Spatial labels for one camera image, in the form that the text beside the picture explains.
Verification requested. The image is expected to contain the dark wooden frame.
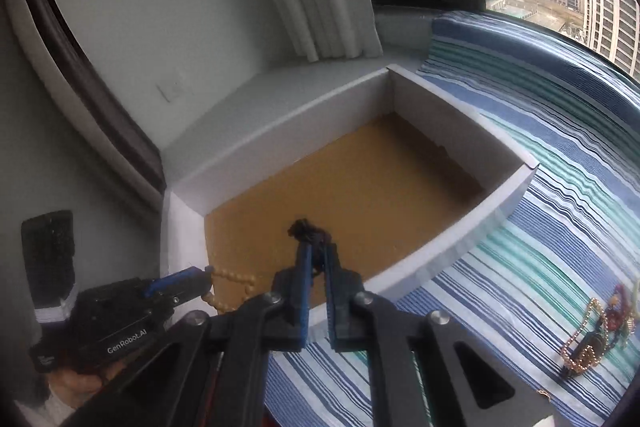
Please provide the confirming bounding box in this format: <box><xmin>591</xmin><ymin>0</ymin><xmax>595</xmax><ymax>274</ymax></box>
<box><xmin>19</xmin><ymin>0</ymin><xmax>167</xmax><ymax>204</ymax></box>

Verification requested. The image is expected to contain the dark red bead bracelet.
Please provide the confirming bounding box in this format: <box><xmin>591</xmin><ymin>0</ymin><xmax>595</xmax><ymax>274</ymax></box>
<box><xmin>596</xmin><ymin>283</ymin><xmax>632</xmax><ymax>349</ymax></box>

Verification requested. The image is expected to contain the blue green striped cloth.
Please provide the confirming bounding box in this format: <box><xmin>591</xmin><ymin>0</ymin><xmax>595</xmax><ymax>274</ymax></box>
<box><xmin>265</xmin><ymin>9</ymin><xmax>640</xmax><ymax>427</ymax></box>

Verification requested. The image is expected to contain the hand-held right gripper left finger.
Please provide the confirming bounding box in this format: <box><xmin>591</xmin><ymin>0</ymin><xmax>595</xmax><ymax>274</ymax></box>
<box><xmin>65</xmin><ymin>241</ymin><xmax>314</xmax><ymax>427</ymax></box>

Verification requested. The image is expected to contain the cream pearl bead necklace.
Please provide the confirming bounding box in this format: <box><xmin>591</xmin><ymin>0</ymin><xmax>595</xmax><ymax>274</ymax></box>
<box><xmin>204</xmin><ymin>264</ymin><xmax>262</xmax><ymax>314</ymax></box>

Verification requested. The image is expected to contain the gold bead necklace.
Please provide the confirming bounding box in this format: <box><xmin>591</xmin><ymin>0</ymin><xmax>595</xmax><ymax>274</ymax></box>
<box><xmin>559</xmin><ymin>298</ymin><xmax>610</xmax><ymax>377</ymax></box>

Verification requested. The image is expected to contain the white wall switch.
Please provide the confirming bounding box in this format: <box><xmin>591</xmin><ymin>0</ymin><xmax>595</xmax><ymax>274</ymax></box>
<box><xmin>157</xmin><ymin>79</ymin><xmax>187</xmax><ymax>104</ymax></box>

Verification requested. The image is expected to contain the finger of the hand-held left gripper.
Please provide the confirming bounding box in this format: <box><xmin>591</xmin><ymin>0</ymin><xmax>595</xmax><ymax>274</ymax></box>
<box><xmin>144</xmin><ymin>265</ymin><xmax>214</xmax><ymax>300</ymax></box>

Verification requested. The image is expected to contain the black bracelet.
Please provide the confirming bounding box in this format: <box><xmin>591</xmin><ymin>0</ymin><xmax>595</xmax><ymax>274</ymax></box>
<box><xmin>287</xmin><ymin>218</ymin><xmax>332</xmax><ymax>255</ymax></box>

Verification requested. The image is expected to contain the black rectangular device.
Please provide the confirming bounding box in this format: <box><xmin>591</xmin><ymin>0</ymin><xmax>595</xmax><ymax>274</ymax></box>
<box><xmin>21</xmin><ymin>209</ymin><xmax>77</xmax><ymax>309</ymax></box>

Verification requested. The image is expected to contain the white cardboard box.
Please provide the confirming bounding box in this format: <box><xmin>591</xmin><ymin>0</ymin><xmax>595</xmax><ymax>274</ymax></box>
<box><xmin>159</xmin><ymin>63</ymin><xmax>540</xmax><ymax>342</ymax></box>

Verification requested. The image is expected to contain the person's left hand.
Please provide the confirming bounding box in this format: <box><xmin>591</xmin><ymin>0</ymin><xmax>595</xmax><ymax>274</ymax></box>
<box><xmin>49</xmin><ymin>357</ymin><xmax>122</xmax><ymax>409</ymax></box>

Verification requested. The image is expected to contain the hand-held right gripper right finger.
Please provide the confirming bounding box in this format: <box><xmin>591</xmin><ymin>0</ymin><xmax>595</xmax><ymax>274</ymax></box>
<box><xmin>322</xmin><ymin>243</ymin><xmax>551</xmax><ymax>427</ymax></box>

